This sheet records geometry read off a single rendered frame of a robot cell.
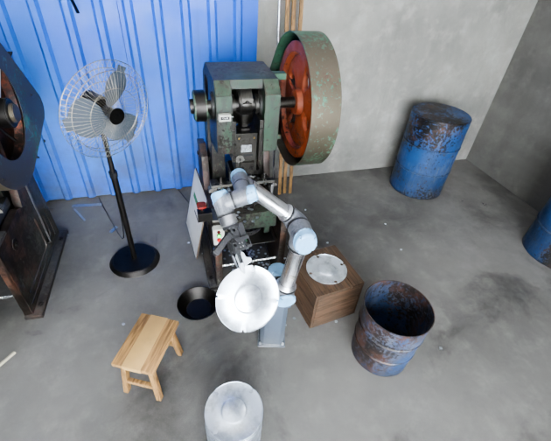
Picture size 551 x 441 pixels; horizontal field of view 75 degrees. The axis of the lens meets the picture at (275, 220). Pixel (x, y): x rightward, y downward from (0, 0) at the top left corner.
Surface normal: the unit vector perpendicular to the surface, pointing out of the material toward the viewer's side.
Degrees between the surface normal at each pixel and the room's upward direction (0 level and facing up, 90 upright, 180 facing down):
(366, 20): 90
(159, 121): 90
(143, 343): 0
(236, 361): 0
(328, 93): 65
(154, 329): 0
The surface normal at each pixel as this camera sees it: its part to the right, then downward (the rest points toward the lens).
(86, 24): 0.28, 0.62
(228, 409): 0.07, -0.78
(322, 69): 0.25, -0.09
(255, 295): 0.41, 0.05
